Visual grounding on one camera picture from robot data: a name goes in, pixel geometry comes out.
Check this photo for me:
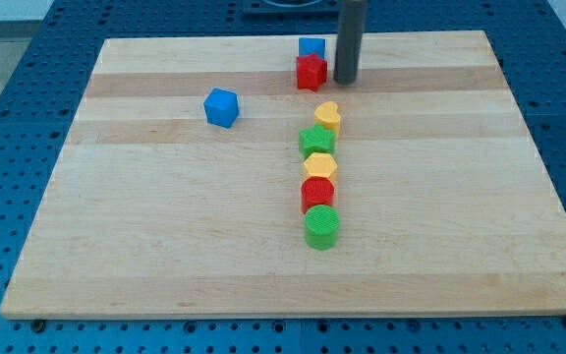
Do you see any green star block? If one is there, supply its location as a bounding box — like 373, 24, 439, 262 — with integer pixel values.
299, 123, 336, 159

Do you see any red star block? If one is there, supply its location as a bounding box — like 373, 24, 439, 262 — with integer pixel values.
296, 53, 328, 92

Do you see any blue triangle block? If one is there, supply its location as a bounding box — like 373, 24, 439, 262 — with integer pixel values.
298, 37, 326, 59

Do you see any red cylinder block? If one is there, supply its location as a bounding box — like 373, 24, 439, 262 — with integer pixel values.
301, 176, 335, 213

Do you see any yellow hexagon block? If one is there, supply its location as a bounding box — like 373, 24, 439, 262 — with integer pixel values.
303, 152, 338, 185

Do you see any green cylinder block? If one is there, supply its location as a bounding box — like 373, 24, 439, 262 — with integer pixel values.
305, 205, 340, 251

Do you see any yellow heart block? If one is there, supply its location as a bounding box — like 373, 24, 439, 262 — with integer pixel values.
313, 101, 342, 138

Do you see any wooden board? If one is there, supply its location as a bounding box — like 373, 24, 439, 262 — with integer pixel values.
0, 30, 566, 320

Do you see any blue cube block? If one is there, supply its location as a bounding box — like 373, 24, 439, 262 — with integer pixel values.
203, 88, 240, 128

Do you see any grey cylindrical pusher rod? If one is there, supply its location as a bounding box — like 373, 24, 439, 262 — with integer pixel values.
333, 0, 368, 86

